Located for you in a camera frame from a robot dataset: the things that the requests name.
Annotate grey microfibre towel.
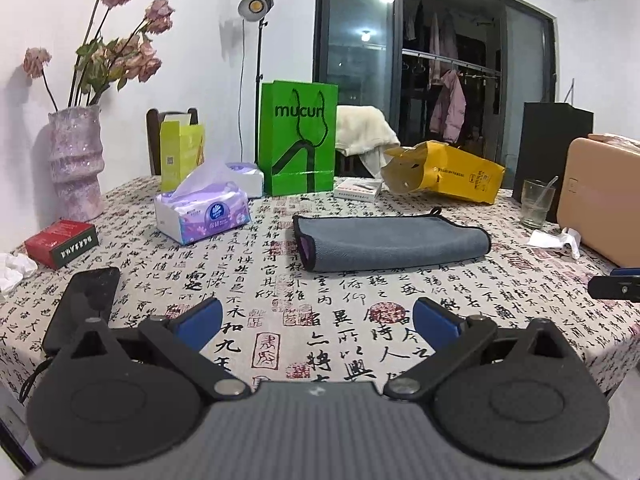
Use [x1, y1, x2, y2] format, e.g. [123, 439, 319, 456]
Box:
[293, 207, 491, 273]

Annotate crumpled white tissue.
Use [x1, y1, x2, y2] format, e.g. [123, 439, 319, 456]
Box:
[527, 228, 582, 260]

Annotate beige case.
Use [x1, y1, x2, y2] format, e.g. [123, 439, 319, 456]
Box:
[556, 133, 640, 268]

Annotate black smartphone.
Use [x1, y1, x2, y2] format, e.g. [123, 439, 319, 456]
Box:
[41, 266, 120, 358]

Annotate clear drinking glass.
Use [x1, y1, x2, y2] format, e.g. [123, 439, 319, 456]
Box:
[521, 176, 559, 229]

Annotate crumpled tissue at left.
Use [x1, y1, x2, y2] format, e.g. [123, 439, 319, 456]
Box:
[0, 252, 38, 299]

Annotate red green small box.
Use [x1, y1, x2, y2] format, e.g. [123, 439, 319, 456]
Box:
[24, 220, 99, 270]

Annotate black speaker box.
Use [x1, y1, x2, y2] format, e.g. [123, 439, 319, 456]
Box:
[512, 103, 594, 223]

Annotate calligraphy print tablecloth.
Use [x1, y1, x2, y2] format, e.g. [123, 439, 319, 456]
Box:
[1, 178, 639, 391]

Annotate purple tissue pack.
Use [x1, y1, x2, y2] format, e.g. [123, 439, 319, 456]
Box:
[154, 162, 250, 246]

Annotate yellow paper bag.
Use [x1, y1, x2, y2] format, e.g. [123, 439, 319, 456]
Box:
[381, 141, 506, 205]

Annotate pink jacket on rack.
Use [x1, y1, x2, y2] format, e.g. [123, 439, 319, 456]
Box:
[430, 70, 466, 144]

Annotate purple ceramic vase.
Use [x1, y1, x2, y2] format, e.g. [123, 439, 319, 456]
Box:
[49, 105, 105, 222]

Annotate small white tissue pack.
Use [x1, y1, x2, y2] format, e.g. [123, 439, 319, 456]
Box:
[227, 162, 265, 198]

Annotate lime green carton box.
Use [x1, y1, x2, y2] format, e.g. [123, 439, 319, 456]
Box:
[160, 116, 205, 193]

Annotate white red flat box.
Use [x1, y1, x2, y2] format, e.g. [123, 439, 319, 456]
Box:
[333, 179, 382, 203]

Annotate dark wooden chair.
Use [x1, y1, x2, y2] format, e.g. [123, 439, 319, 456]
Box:
[145, 107, 198, 176]

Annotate cream cloth on chair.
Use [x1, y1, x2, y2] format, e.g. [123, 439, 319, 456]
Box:
[335, 105, 400, 179]

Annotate metal clothes rack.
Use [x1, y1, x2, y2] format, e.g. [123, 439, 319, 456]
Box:
[401, 49, 501, 77]

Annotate green mucun paper bag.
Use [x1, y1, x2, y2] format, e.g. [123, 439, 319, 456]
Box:
[257, 80, 338, 196]

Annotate dried pink roses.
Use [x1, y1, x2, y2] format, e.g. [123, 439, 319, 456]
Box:
[22, 0, 177, 111]

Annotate studio lamp on stand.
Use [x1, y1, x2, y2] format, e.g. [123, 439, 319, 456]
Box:
[238, 0, 274, 162]

